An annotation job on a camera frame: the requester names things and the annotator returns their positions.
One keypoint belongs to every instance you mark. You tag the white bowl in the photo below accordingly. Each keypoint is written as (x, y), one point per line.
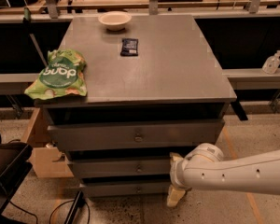
(115, 20)

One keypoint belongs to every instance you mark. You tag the grey bottom drawer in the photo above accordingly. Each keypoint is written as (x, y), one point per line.
(124, 188)

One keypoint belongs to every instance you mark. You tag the grey top drawer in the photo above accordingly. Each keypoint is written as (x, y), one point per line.
(100, 136)

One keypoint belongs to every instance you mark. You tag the dark blue snack packet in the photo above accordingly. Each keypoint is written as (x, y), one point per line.
(129, 47)

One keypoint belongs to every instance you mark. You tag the green snack bag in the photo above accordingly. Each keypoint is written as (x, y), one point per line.
(61, 77)

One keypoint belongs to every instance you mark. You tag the grey drawer cabinet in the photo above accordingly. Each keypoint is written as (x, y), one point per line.
(175, 77)

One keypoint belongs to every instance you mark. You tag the wooden box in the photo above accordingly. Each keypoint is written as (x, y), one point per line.
(47, 160)

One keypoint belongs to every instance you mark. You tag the grey drawer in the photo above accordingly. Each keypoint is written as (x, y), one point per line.
(111, 167)
(100, 136)
(124, 188)

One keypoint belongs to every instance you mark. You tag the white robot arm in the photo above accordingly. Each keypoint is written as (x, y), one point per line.
(204, 168)

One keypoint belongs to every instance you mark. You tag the clear soap dispenser bottle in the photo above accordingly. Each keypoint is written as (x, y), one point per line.
(272, 63)

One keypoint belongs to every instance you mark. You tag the black tray stand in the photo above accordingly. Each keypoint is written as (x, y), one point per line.
(14, 167)

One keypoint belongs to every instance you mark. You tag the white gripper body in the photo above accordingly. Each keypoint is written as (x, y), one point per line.
(176, 174)

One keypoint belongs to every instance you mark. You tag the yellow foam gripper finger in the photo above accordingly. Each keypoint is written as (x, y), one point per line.
(174, 196)

